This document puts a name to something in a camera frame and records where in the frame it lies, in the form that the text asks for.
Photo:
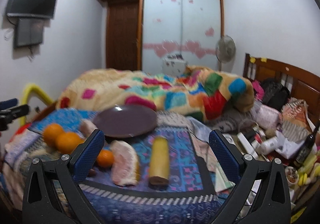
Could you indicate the black bag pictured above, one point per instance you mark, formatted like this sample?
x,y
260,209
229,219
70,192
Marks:
x,y
275,94

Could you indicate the sliding wardrobe with hearts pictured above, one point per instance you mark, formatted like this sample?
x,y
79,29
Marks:
x,y
189,28

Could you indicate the colourful patchwork fleece blanket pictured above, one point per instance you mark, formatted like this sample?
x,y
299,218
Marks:
x,y
199,92

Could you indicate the striped patterned cloth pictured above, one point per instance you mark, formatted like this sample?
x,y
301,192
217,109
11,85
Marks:
x,y
296,125

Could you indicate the dark purple plate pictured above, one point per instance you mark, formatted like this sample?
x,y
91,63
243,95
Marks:
x,y
126,121

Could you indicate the yellow banana piece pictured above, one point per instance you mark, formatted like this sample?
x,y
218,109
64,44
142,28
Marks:
x,y
159,168

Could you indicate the peeled pomelo wedge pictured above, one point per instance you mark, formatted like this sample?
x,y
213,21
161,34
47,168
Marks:
x,y
125,169

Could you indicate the wooden headboard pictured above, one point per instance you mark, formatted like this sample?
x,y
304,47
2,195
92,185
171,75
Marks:
x,y
302,84

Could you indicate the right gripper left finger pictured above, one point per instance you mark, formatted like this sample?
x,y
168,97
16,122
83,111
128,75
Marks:
x,y
41,203

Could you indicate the small wall monitor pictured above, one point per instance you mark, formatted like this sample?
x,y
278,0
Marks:
x,y
28,32

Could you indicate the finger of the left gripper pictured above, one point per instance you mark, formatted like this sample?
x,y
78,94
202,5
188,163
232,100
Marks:
x,y
8,116
8,104

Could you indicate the standing electric fan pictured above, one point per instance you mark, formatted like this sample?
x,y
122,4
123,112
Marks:
x,y
225,50

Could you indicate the large orange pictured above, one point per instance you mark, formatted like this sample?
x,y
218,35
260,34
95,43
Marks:
x,y
67,142
51,133

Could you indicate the small mandarin orange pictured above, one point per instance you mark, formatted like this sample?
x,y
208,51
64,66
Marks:
x,y
105,159

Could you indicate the blue patterned bedspread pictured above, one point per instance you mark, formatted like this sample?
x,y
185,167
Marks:
x,y
169,175

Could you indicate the white box appliance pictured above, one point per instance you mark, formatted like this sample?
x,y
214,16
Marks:
x,y
174,65

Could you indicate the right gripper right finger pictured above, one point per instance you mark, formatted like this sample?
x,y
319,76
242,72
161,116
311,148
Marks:
x,y
272,201

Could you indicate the dark glass bottle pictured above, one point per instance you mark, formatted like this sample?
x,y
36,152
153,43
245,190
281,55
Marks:
x,y
305,149

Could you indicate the yellow padded chair frame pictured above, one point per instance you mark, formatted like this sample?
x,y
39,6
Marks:
x,y
37,100

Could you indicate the brown wooden door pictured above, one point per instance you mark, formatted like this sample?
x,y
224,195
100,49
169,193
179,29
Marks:
x,y
123,35

